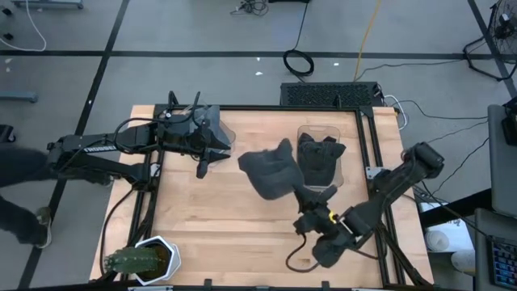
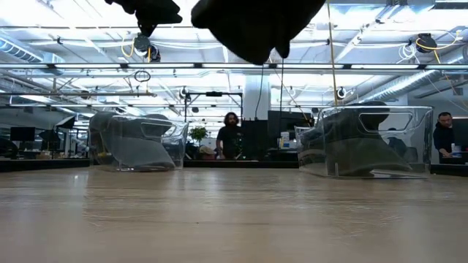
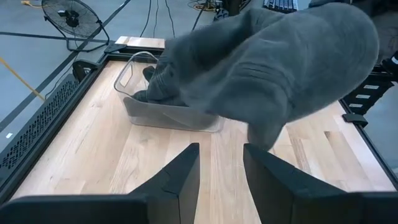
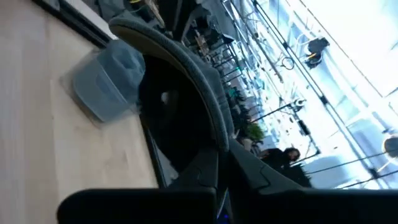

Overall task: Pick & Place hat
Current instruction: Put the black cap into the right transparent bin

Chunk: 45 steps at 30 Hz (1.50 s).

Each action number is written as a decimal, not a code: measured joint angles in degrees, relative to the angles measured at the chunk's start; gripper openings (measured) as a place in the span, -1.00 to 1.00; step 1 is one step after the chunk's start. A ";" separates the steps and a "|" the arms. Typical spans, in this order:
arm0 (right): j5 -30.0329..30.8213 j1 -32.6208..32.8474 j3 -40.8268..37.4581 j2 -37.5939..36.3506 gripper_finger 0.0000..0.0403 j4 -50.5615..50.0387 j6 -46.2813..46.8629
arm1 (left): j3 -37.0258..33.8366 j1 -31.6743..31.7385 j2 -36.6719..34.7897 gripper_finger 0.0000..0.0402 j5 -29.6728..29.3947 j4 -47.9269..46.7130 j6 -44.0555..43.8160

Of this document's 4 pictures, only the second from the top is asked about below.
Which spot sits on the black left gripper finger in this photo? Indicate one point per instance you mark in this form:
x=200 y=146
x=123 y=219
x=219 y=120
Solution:
x=153 y=20
x=157 y=5

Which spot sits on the grey ceiling pipe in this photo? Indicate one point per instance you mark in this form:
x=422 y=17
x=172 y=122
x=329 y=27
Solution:
x=73 y=94

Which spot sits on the green potted plant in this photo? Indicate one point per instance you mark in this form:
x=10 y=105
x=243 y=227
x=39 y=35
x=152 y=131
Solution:
x=197 y=134

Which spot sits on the clear plastic bin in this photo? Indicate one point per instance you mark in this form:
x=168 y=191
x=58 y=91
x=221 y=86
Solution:
x=420 y=146
x=179 y=146

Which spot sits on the black angled panel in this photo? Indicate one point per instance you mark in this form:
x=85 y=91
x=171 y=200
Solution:
x=66 y=122

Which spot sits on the person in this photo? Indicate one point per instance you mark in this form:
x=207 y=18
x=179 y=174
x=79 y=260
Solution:
x=230 y=139
x=444 y=137

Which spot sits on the tan bag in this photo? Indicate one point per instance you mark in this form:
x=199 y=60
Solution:
x=207 y=151

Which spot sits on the black cabinet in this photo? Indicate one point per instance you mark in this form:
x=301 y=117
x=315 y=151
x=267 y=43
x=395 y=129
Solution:
x=256 y=142

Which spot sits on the black monitor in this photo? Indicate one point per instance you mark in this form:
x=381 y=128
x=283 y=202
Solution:
x=289 y=120
x=22 y=134

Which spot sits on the black stand frame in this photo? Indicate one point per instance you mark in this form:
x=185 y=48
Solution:
x=214 y=94

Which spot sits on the silver ventilation duct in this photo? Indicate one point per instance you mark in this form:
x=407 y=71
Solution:
x=22 y=51
x=402 y=85

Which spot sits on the black aluminium rig frame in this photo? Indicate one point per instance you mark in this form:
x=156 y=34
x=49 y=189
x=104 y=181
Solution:
x=237 y=164

